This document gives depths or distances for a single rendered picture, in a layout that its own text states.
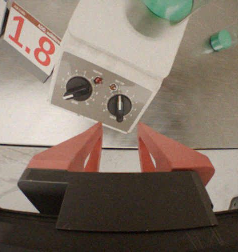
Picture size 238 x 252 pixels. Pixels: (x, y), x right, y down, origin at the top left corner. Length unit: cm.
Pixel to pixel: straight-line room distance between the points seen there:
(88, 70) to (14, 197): 24
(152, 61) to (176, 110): 14
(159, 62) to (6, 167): 27
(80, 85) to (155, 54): 9
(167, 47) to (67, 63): 11
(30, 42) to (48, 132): 13
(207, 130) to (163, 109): 12
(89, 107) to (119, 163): 12
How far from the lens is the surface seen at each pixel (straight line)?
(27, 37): 25
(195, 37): 35
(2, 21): 28
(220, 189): 45
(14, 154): 27
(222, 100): 37
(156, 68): 17
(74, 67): 18
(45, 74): 24
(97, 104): 19
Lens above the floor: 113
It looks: 74 degrees down
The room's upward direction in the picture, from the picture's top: 121 degrees clockwise
